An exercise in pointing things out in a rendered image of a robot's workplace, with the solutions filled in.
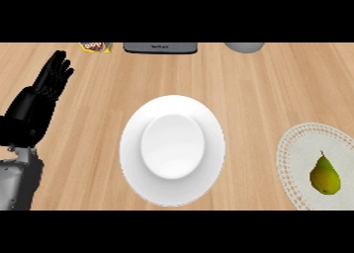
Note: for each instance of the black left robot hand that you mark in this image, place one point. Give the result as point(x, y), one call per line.
point(31, 108)

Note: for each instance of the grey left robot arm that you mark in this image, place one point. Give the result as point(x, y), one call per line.
point(12, 184)

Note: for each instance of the white oval plate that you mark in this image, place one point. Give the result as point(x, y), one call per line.
point(172, 150)

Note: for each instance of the white round placemat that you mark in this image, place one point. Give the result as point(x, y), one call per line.
point(300, 154)

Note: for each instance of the yellow snack packet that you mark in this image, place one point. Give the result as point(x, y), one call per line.
point(95, 47)

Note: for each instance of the dark grey flat appliance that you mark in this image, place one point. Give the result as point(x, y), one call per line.
point(160, 48)

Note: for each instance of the grey rounded object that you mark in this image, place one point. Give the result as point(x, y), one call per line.
point(244, 47)

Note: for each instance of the green yellow pear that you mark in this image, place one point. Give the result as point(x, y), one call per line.
point(324, 178)

